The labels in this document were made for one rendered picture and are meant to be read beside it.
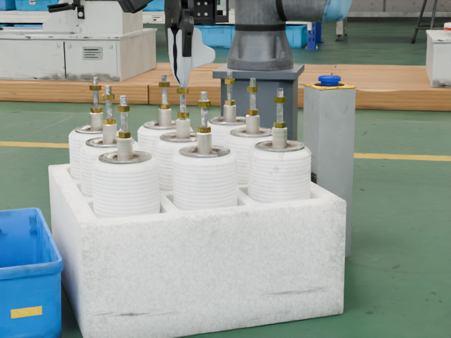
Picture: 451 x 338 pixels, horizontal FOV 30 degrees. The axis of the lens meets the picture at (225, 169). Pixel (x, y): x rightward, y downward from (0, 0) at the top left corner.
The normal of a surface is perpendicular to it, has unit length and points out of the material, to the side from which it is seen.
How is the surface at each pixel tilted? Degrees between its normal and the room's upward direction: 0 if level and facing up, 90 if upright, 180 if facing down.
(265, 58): 72
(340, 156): 90
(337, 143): 90
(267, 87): 90
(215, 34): 92
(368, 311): 0
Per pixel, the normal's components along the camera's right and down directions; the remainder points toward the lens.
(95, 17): -0.19, 0.22
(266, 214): 0.31, 0.22
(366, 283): 0.00, -0.97
